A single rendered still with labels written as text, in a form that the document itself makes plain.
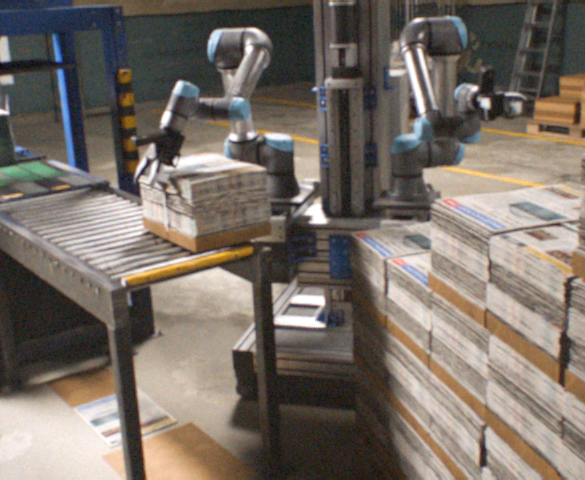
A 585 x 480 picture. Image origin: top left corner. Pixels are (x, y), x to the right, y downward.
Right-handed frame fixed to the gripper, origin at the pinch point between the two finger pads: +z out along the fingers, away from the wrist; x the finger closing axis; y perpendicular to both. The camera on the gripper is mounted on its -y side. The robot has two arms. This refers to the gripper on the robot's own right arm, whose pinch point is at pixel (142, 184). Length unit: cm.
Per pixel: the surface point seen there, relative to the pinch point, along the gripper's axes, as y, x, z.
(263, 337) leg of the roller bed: 46, -30, 31
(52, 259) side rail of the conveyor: -11.6, 15.2, 33.4
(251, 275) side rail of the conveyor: 35.3, -25.1, 14.0
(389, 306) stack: 52, -71, 7
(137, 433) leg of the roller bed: 14, -30, 70
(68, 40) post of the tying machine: 19, 165, -55
